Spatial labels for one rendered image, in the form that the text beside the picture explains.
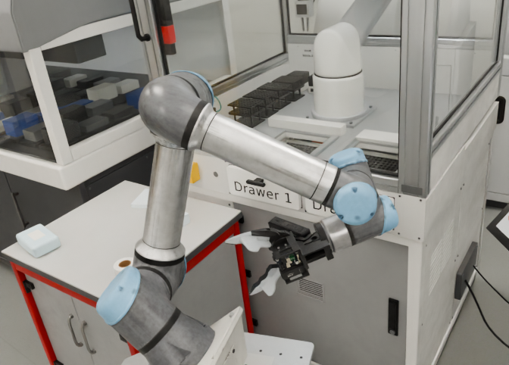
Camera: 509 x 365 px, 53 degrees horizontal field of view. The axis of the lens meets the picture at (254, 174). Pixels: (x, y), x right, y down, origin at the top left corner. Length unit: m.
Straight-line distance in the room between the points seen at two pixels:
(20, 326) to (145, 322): 1.88
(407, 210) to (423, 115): 0.30
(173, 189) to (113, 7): 1.28
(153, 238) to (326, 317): 0.98
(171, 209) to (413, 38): 0.72
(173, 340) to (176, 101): 0.48
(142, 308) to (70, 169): 1.17
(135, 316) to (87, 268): 0.67
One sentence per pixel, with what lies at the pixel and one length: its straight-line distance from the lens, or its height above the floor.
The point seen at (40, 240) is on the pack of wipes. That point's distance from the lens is 1.87.
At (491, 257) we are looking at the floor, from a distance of 2.95.
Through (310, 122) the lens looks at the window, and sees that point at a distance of 1.56.
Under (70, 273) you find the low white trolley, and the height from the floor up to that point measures 0.76.
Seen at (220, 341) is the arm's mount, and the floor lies 0.95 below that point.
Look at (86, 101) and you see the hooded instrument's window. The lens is 2.19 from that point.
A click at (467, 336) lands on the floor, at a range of 2.46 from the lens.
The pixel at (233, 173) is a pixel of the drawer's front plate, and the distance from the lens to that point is 1.78.
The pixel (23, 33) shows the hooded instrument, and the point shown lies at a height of 1.42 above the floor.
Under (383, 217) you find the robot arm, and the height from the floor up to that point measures 1.12.
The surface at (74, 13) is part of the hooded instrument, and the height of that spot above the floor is 1.45.
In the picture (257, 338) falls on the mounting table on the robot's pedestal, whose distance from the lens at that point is 1.32.
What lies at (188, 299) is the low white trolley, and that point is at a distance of 1.76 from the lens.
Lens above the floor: 1.68
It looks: 26 degrees down
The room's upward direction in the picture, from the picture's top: 7 degrees counter-clockwise
